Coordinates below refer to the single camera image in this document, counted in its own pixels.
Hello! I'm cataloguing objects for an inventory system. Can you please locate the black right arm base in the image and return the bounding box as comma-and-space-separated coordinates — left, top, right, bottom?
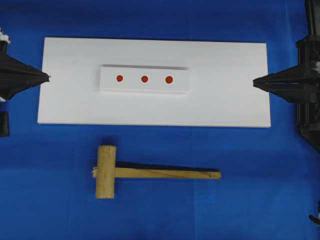
305, 0, 320, 36

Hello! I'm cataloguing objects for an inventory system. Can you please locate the black cable lower right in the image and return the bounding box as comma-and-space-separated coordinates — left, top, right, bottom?
308, 199, 320, 228

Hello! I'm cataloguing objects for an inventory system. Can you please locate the small white raised block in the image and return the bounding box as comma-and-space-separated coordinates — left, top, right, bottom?
99, 64, 191, 95

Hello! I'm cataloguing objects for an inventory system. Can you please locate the blue table cloth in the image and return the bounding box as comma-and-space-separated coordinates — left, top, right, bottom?
0, 0, 320, 240

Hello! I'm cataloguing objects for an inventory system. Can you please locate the black left camera block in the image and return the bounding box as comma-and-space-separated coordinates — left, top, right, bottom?
0, 112, 10, 137

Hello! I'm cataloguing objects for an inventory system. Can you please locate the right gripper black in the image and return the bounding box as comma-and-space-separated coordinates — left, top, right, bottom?
253, 35, 320, 137

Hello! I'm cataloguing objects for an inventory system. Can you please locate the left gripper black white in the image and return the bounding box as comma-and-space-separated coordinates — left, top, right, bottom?
0, 28, 50, 100

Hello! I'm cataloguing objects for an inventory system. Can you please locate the wooden mallet hammer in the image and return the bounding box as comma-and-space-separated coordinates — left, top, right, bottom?
92, 145, 222, 199

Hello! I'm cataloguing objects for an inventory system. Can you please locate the large white foam board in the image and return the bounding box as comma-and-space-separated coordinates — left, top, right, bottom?
37, 37, 271, 128

